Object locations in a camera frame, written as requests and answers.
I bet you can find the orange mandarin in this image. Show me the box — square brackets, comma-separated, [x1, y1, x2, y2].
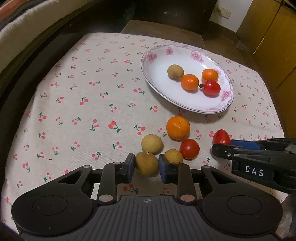
[201, 69, 219, 82]
[166, 116, 191, 141]
[181, 74, 199, 91]

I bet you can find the beige mattress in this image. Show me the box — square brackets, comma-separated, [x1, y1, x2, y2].
[0, 0, 93, 75]

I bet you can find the light wooden wardrobe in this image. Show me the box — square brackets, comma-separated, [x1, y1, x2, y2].
[237, 0, 296, 92]

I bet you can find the colourful floral quilt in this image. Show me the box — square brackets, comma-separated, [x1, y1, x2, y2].
[0, 0, 47, 16]

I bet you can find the white wall outlet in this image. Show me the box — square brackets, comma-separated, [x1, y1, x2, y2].
[215, 6, 232, 18]

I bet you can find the round red tomato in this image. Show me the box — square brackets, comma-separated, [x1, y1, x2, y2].
[179, 138, 200, 160]

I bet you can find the dark wooden table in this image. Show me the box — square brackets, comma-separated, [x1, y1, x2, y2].
[121, 20, 205, 48]

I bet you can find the white floral rim plate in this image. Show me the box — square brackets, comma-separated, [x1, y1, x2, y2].
[141, 44, 234, 114]

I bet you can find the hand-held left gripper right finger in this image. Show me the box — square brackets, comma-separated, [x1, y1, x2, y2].
[158, 154, 245, 205]

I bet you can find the cherry print tablecloth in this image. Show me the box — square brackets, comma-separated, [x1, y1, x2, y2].
[0, 32, 285, 232]

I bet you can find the tan longan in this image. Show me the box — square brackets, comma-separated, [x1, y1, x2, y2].
[164, 149, 183, 164]
[141, 134, 164, 154]
[135, 151, 159, 176]
[167, 64, 185, 79]

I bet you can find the elongated red tomato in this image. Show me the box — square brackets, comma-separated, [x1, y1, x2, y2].
[212, 129, 231, 146]

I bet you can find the dark wooden nightstand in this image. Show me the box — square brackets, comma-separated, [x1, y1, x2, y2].
[129, 0, 218, 37]

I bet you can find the red tomato with stem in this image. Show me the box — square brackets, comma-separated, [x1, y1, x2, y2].
[199, 79, 221, 96]

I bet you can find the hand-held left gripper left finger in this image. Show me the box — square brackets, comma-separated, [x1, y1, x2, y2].
[50, 153, 136, 205]

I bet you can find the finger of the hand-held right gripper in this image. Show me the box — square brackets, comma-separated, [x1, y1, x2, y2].
[231, 138, 296, 151]
[211, 143, 292, 161]

